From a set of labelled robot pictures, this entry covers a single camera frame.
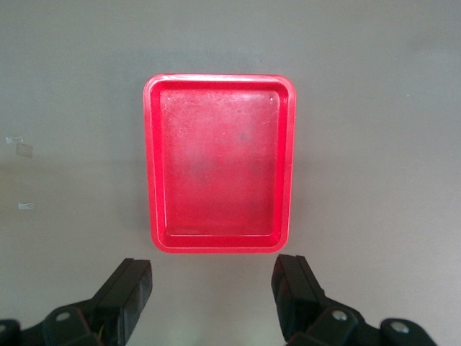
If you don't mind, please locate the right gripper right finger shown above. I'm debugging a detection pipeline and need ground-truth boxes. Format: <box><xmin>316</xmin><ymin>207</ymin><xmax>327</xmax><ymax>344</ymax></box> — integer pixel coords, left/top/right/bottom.
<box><xmin>271</xmin><ymin>254</ymin><xmax>372</xmax><ymax>346</ymax></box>

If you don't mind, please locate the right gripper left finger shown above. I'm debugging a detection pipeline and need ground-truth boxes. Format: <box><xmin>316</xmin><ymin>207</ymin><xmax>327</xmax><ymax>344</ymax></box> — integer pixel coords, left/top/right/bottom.
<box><xmin>41</xmin><ymin>257</ymin><xmax>154</xmax><ymax>346</ymax></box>

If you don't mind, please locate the red plastic tray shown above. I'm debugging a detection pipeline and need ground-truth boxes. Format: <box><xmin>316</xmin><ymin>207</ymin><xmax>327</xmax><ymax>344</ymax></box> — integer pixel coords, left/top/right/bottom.
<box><xmin>143</xmin><ymin>74</ymin><xmax>299</xmax><ymax>256</ymax></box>

